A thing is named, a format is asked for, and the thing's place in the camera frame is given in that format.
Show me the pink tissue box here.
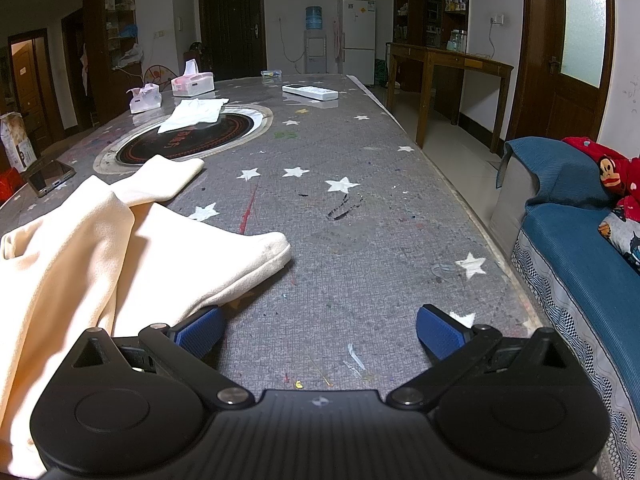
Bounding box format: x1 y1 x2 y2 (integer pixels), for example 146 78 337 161
171 60 216 97

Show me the round black induction cooktop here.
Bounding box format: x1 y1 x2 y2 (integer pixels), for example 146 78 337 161
94 105 274 175

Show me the white plastic bag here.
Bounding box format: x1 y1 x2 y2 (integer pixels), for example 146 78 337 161
117 44 145 69

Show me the white folded cloth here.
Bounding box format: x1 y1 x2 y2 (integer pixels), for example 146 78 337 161
157 98 230 135

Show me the wooden side table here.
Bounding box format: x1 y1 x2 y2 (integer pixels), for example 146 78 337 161
387 41 515 156

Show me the grey star print tablecloth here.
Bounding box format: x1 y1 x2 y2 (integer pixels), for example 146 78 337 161
0 74 545 411

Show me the red plastic stool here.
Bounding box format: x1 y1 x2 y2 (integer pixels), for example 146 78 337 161
0 167 23 206

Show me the cream long-sleeve garment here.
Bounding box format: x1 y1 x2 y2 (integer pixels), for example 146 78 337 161
0 155 292 478

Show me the white refrigerator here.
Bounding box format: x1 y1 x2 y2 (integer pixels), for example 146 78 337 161
338 0 377 86

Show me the dark entrance door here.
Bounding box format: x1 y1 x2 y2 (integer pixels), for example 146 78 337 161
198 0 266 82

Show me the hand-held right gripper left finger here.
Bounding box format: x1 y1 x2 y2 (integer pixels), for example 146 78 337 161
72 305 256 409

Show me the wooden door with frosted glass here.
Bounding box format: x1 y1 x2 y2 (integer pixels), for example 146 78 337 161
507 0 616 142

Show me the brown interior door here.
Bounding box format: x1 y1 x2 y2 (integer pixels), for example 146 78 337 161
7 30 64 137

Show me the wooden shelf unit by archway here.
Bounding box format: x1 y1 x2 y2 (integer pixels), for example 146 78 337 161
82 0 138 131

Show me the small white tissue pack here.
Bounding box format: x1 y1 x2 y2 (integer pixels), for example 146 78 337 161
126 82 162 114

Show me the white water dispenser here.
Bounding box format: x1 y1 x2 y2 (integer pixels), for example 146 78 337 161
304 30 328 74

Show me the dark wooden shelf cabinet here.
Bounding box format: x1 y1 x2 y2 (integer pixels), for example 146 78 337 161
392 0 473 55

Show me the white remote control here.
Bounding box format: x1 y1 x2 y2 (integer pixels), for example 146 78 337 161
282 83 339 101

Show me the white paper sack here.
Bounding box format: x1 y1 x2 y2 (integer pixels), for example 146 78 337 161
0 111 40 173

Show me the cartoon print cloth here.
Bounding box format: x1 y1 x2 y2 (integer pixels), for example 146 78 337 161
598 208 640 275

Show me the smartphone with gold frame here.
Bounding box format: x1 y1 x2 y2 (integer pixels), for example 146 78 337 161
22 159 76 198

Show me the red monkey print garment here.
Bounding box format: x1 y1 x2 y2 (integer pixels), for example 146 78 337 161
561 136 640 221

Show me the blue covered sofa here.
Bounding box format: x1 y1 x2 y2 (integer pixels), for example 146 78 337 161
490 136 640 480

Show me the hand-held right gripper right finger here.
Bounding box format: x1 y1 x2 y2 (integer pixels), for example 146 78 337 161
386 304 569 410

